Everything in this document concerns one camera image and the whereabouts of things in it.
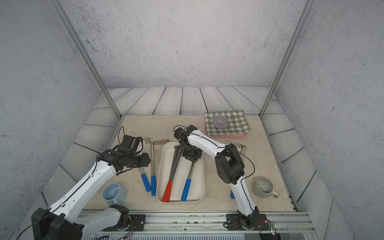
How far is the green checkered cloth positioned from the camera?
111 centimetres

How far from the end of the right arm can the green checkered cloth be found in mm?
346

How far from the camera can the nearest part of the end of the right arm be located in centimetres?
67
